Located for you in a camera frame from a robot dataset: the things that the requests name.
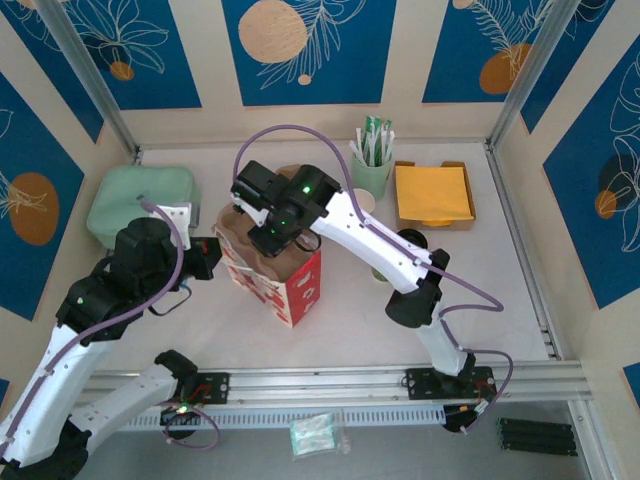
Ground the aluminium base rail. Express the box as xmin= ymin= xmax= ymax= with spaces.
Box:
xmin=69 ymin=360 xmax=595 ymax=409

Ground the thin black left gripper cable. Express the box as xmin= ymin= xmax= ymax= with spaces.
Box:
xmin=148 ymin=285 xmax=195 ymax=318

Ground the aluminium frame post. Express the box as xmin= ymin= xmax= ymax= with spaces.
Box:
xmin=487 ymin=0 xmax=585 ymax=151
xmin=35 ymin=0 xmax=145 ymax=166

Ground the black left base electronics box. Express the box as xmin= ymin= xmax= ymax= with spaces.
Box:
xmin=158 ymin=402 xmax=202 ymax=442

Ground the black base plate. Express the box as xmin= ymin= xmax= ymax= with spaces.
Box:
xmin=192 ymin=372 xmax=231 ymax=405
xmin=405 ymin=367 xmax=496 ymax=401

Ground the mint green lidded container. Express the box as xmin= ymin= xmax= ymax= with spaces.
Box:
xmin=87 ymin=165 xmax=204 ymax=251

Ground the black bar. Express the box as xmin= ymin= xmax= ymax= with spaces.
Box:
xmin=499 ymin=439 xmax=580 ymax=457
xmin=495 ymin=417 xmax=574 ymax=432
xmin=497 ymin=428 xmax=576 ymax=444

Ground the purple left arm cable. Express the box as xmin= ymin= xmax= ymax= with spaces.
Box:
xmin=0 ymin=198 xmax=221 ymax=461

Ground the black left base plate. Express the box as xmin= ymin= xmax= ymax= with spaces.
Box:
xmin=192 ymin=372 xmax=231 ymax=405

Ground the red white paper gift bag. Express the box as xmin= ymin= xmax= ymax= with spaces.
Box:
xmin=212 ymin=202 xmax=323 ymax=329

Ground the plastic bag of white packets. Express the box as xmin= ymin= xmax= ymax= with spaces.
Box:
xmin=288 ymin=412 xmax=335 ymax=459

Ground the small clear plastic bag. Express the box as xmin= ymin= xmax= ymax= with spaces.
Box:
xmin=332 ymin=409 xmax=353 ymax=456

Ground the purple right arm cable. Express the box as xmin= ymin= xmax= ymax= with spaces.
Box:
xmin=234 ymin=124 xmax=515 ymax=436

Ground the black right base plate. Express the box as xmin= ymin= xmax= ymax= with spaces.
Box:
xmin=405 ymin=367 xmax=496 ymax=401

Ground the mint green holder cup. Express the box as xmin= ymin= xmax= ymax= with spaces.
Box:
xmin=351 ymin=152 xmax=393 ymax=201

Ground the cardboard napkin tray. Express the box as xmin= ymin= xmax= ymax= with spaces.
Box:
xmin=393 ymin=159 xmax=477 ymax=232

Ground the black right base electronics box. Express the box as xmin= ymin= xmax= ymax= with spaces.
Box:
xmin=442 ymin=404 xmax=494 ymax=435

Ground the black base electronics box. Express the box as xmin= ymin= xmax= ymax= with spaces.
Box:
xmin=442 ymin=404 xmax=494 ymax=435
xmin=158 ymin=402 xmax=202 ymax=442

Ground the green stirrer packet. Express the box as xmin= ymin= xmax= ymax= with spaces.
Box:
xmin=378 ymin=117 xmax=394 ymax=161
xmin=364 ymin=115 xmax=379 ymax=164

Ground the stack of black lids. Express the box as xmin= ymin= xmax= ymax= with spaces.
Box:
xmin=397 ymin=227 xmax=429 ymax=250

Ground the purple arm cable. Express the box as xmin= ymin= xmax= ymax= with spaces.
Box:
xmin=0 ymin=198 xmax=221 ymax=461
xmin=234 ymin=124 xmax=515 ymax=436

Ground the aluminium side rail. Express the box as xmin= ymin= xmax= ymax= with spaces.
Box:
xmin=485 ymin=142 xmax=564 ymax=361

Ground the white slotted cable duct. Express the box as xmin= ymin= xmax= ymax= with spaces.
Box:
xmin=107 ymin=404 xmax=446 ymax=432

